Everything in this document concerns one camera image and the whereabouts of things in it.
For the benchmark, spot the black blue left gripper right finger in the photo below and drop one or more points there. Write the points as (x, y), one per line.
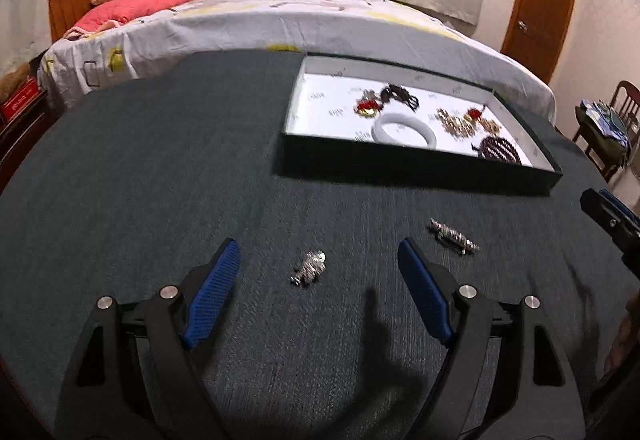
(534, 394)

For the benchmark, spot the silver rhinestone brooch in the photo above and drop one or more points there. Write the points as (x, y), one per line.
(310, 269)

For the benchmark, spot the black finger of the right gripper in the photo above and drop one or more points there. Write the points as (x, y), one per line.
(624, 233)

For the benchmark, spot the small red gold charm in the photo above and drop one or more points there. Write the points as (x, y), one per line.
(474, 115)

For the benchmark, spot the white jade bangle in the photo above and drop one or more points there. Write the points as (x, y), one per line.
(403, 130)

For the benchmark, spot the red box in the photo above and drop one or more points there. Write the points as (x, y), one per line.
(20, 99)

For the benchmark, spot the bed with patterned sheet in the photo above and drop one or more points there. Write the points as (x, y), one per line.
(105, 48)

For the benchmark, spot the pink pillow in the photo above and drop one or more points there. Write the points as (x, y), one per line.
(140, 5)

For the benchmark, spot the gold leaf brooch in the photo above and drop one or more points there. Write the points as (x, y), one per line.
(456, 126)

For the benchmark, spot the dark grey table cloth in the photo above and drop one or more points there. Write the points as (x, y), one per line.
(141, 182)

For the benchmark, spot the pink gold cluster brooch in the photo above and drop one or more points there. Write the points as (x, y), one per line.
(490, 126)

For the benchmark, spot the dark wooden nightstand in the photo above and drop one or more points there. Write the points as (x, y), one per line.
(20, 135)

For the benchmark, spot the silver bar hair clip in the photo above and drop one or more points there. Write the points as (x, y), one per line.
(452, 238)

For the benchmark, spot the dark green jewelry tray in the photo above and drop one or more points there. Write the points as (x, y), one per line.
(323, 138)

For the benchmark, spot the wooden chair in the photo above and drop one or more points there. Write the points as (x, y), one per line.
(625, 101)

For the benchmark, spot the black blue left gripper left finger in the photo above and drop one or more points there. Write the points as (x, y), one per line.
(103, 395)

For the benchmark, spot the red gold keychain charm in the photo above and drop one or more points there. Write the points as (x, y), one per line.
(369, 105)

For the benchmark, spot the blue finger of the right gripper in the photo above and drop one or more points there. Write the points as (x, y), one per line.
(619, 206)

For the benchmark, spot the brown plush toy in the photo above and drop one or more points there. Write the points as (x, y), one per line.
(13, 81)

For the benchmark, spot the pile of clothes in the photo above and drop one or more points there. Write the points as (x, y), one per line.
(603, 130)

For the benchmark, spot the brown wooden door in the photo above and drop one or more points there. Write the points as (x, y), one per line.
(536, 34)

